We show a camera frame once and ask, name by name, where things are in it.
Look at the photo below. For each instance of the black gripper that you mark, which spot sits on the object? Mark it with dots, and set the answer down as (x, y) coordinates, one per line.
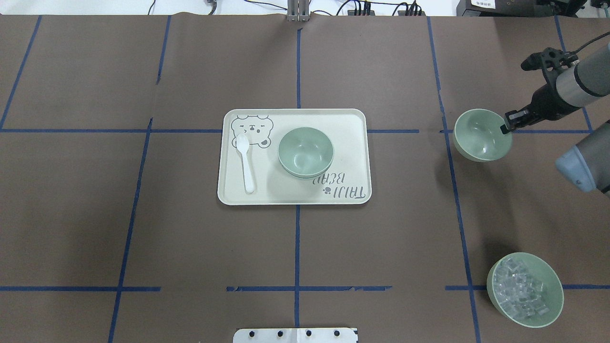
(544, 102)

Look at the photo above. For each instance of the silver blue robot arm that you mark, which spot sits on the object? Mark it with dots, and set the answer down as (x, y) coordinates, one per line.
(571, 84)

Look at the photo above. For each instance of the green bowl with ice cubes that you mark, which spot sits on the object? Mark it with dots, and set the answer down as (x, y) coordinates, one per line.
(526, 289)

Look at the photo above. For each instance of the cream bear tray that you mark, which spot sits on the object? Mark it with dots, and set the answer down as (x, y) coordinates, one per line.
(347, 181)

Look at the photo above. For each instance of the green bowl on tray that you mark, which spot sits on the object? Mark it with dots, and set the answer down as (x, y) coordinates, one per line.
(291, 170)

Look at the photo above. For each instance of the white plastic spoon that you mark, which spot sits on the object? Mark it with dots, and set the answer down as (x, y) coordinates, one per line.
(243, 146)

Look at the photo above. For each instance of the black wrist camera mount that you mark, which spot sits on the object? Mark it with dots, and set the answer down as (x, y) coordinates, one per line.
(549, 58)

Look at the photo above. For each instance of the aluminium frame post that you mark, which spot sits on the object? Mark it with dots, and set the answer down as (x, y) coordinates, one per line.
(298, 10)

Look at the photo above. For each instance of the white camera pole base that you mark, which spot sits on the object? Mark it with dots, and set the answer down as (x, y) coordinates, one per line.
(296, 335)

